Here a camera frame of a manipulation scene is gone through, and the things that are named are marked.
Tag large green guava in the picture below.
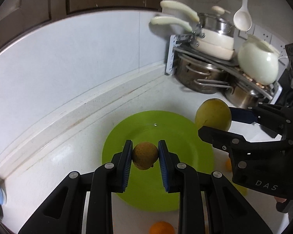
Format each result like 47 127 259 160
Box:
195 98 232 132

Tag brown longan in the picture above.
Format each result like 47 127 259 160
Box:
132 142 159 170

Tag small orange tangerine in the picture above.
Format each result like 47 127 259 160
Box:
225 158 232 172

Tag white pot rack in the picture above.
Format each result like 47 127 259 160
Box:
166 34 283 104

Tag steel pot lower right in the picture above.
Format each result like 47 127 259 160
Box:
224 82 265 109

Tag white ceramic pot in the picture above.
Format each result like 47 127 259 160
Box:
237 34 288 86

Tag orange tangerine centre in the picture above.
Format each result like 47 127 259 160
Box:
149 221 175 234

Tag steel pot lower left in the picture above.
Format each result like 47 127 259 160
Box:
175 53 232 94

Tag green plate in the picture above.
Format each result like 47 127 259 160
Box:
101 110 215 213

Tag white hanging ladle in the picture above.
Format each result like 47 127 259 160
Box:
233 0 252 32

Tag steel pot with lid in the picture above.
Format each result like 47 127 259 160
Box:
160 0 235 35

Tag wall power outlets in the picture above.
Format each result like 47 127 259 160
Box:
236 23 287 59

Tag cream saucepan with handle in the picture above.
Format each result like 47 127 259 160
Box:
150 16 234 61

